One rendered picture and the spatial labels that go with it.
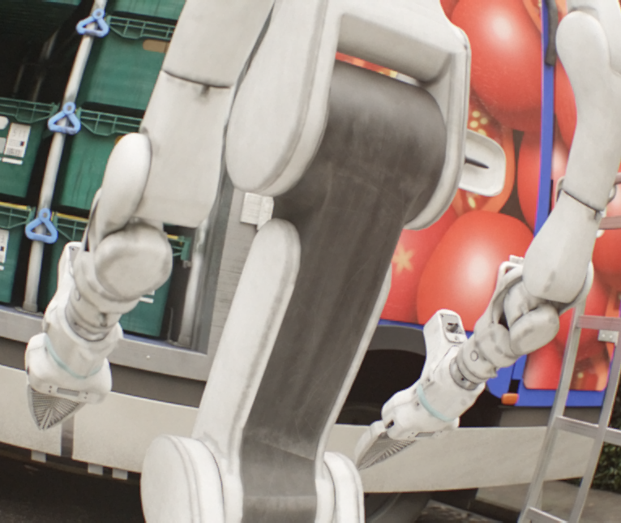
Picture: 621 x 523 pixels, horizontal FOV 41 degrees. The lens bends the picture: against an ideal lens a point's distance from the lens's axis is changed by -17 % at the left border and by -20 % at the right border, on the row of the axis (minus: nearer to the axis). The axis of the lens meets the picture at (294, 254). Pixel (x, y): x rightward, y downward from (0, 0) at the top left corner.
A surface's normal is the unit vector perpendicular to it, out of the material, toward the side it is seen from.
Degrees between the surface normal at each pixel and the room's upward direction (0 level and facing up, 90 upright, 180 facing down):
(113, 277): 147
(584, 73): 102
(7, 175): 98
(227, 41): 114
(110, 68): 92
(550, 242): 82
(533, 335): 138
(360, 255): 110
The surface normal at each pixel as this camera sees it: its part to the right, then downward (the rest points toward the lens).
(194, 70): -0.04, 0.36
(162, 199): 0.32, 0.55
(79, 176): 0.41, 0.14
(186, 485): -0.65, -0.29
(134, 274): 0.17, 0.77
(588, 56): -0.77, -0.02
